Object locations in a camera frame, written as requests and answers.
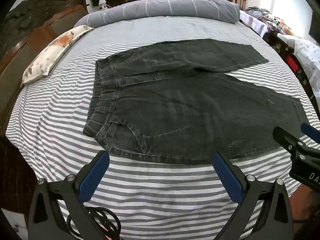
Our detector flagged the pile of floral bedding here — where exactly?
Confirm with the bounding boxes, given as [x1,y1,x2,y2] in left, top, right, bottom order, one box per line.
[244,6,294,37]

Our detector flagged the black denim pants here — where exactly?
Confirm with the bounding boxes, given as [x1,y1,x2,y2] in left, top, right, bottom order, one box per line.
[82,38,310,165]

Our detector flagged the carved wooden headboard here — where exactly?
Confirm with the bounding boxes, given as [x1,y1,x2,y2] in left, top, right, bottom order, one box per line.
[0,0,89,138]

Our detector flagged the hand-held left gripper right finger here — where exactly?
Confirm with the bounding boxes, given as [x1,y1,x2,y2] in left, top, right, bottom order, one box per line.
[212,152,294,240]

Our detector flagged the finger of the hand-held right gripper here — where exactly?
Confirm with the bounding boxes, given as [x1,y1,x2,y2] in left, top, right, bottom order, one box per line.
[301,122,320,144]
[272,126,310,155]

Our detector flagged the grey white striped bed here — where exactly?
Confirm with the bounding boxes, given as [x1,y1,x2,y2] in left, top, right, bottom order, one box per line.
[5,15,315,240]

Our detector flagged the red box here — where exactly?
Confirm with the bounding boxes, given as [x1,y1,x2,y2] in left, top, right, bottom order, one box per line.
[285,55,300,73]

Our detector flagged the rolled grey checked quilt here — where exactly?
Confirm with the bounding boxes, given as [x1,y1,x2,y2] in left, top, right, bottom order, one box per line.
[73,0,240,28]

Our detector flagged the white spotted cloth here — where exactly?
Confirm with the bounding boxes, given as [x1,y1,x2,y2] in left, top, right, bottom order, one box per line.
[277,34,320,100]

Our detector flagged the black wall television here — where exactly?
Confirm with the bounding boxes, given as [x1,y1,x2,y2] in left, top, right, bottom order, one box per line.
[308,5,320,46]

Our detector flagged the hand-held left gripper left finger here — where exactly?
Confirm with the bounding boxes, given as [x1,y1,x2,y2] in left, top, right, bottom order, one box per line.
[27,150,110,240]

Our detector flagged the floral pillow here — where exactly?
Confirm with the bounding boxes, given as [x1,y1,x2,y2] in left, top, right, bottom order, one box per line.
[21,25,94,85]

